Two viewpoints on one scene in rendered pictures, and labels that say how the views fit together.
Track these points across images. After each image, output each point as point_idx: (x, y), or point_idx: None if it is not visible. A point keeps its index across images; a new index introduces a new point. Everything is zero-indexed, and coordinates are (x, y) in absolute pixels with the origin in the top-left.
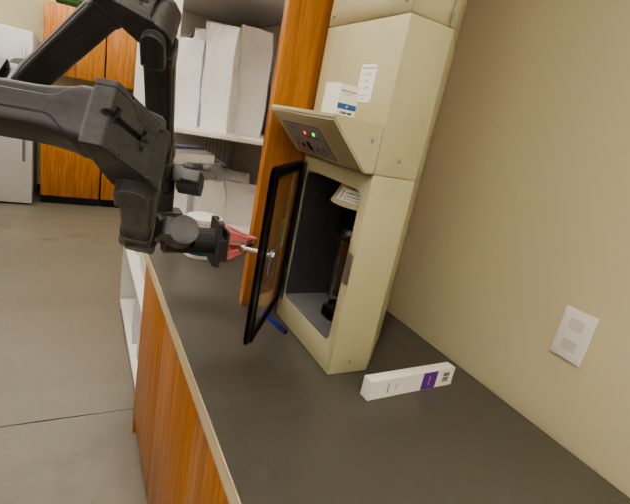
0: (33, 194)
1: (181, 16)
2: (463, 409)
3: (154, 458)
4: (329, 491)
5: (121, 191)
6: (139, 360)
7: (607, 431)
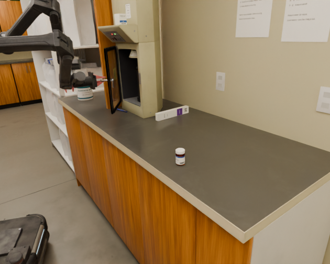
0: None
1: (59, 3)
2: (191, 117)
3: (91, 180)
4: (146, 138)
5: (65, 58)
6: (72, 153)
7: (234, 108)
